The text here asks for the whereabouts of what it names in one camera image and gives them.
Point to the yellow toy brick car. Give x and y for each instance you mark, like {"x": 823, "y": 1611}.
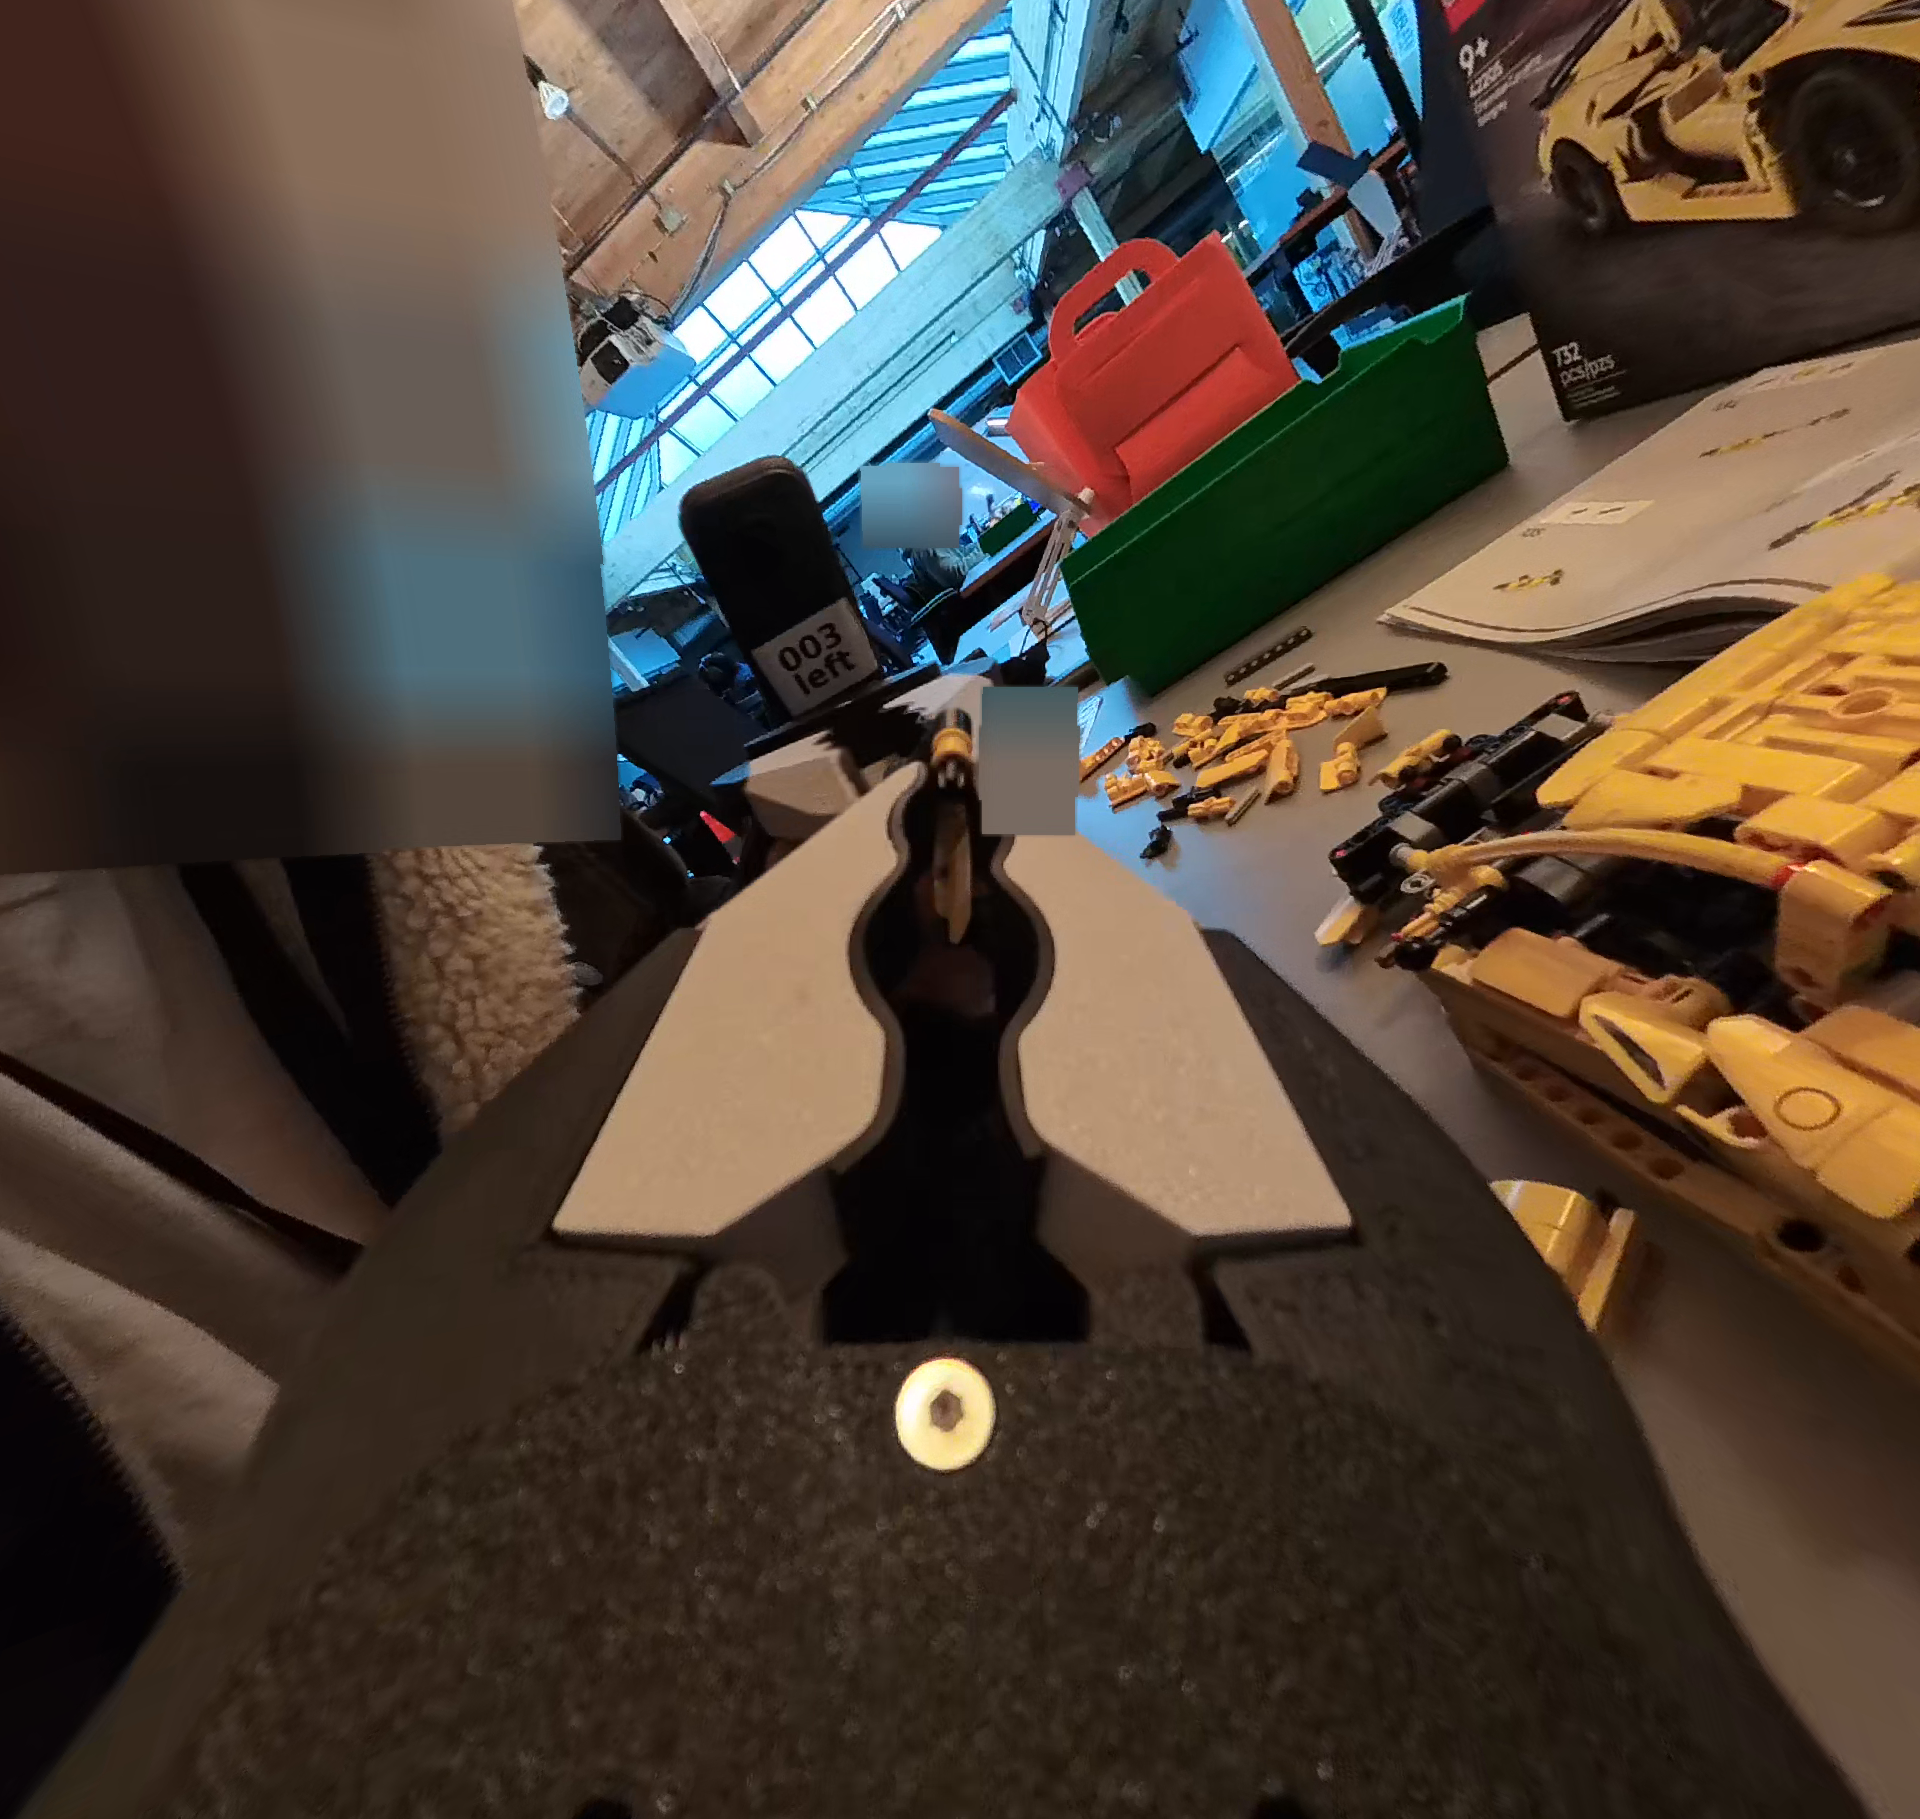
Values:
{"x": 1711, "y": 921}

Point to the orange plastic carry case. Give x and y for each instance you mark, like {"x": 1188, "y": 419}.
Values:
{"x": 1156, "y": 379}

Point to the ceiling projector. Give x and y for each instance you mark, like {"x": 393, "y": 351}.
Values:
{"x": 638, "y": 358}

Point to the toy car set box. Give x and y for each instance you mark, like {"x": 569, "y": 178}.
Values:
{"x": 1711, "y": 141}

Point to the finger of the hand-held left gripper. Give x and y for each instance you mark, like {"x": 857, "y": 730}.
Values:
{"x": 818, "y": 791}

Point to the open instruction booklet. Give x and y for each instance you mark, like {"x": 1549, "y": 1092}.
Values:
{"x": 1711, "y": 530}

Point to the long black brick beam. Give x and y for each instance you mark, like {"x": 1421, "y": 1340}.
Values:
{"x": 1376, "y": 679}

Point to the yellow curved brick piece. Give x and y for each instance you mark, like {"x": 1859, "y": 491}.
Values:
{"x": 1565, "y": 1249}

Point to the green plastic bin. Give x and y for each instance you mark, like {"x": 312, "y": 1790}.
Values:
{"x": 1292, "y": 530}

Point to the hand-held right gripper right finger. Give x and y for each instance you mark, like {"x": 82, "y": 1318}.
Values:
{"x": 1169, "y": 1101}

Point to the grey desk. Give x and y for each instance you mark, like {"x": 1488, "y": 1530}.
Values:
{"x": 1410, "y": 1101}

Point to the dark sherpa-lined jacket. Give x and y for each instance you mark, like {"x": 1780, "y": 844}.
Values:
{"x": 271, "y": 1158}

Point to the thin yellow brick piece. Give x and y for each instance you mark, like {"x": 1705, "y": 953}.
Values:
{"x": 951, "y": 829}

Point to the pile of yellow brick pieces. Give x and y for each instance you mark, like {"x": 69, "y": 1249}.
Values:
{"x": 1245, "y": 755}

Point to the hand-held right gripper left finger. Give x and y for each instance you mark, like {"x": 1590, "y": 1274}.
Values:
{"x": 735, "y": 1101}

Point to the small black perforated beam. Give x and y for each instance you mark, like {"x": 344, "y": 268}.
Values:
{"x": 1271, "y": 657}

